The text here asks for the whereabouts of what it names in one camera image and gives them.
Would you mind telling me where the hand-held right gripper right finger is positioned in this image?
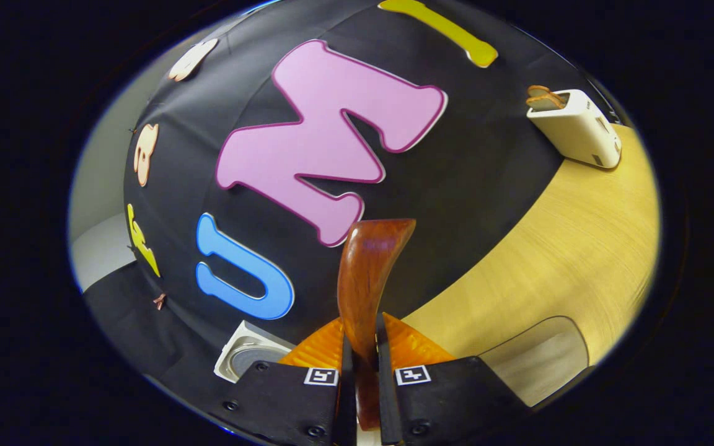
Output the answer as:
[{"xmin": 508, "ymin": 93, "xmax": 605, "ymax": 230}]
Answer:
[{"xmin": 374, "ymin": 312, "xmax": 531, "ymax": 446}]

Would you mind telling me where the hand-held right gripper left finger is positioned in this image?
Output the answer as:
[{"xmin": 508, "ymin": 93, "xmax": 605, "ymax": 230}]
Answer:
[{"xmin": 214, "ymin": 317, "xmax": 358, "ymax": 446}]

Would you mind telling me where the white rice cooker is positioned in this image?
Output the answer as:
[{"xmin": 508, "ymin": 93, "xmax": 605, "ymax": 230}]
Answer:
[{"xmin": 213, "ymin": 320, "xmax": 296, "ymax": 383}]

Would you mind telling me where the brown wooden spoon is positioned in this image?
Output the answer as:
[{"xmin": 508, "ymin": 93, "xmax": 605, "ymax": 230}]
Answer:
[{"xmin": 337, "ymin": 218, "xmax": 417, "ymax": 432}]

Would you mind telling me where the white toaster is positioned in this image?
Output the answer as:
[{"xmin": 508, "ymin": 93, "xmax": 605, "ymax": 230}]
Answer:
[{"xmin": 526, "ymin": 89, "xmax": 622, "ymax": 169}]

